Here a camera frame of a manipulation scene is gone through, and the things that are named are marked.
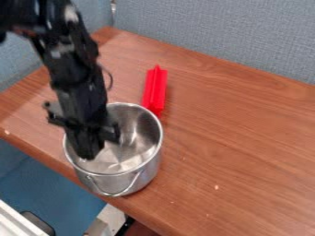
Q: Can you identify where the white table bracket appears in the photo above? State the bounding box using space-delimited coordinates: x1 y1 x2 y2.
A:
83 204 133 236

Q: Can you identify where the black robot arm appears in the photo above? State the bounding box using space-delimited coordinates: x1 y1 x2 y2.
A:
0 0 119 160

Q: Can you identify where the white device with black edge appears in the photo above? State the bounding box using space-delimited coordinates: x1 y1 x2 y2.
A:
0 199 55 236

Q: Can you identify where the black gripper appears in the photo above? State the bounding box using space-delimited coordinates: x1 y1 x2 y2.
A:
41 88 123 161

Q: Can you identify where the stainless steel metal pot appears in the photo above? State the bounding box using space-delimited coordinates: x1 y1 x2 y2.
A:
63 102 164 197

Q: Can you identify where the red block object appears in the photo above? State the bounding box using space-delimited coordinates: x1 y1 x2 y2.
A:
141 65 167 117

